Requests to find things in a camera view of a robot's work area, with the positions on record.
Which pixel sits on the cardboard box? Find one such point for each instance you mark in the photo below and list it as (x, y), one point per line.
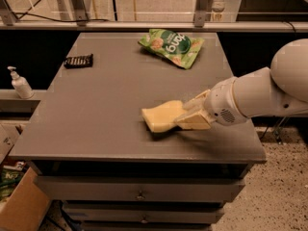
(26, 207)

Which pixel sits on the white pump bottle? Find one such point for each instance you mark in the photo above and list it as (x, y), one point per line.
(20, 84)

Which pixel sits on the grey top drawer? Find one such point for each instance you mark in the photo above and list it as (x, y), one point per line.
(140, 189)

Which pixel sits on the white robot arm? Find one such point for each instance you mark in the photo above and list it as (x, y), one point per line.
(278, 90)

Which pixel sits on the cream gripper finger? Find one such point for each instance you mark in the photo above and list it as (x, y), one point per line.
(196, 101)
(197, 119)

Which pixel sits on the green rice chip bag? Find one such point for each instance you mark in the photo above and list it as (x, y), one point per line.
(181, 50)

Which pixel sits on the black chocolate bar wrapper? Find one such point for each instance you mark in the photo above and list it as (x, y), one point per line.
(79, 61)

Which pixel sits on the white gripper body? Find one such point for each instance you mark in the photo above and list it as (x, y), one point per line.
(220, 102)

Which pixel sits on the yellow sponge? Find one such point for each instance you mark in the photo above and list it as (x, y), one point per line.
(161, 118)

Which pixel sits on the grey drawer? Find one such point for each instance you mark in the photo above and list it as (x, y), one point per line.
(145, 213)
(140, 189)

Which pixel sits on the grey metal railing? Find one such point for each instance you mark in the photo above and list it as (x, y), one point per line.
(142, 15)

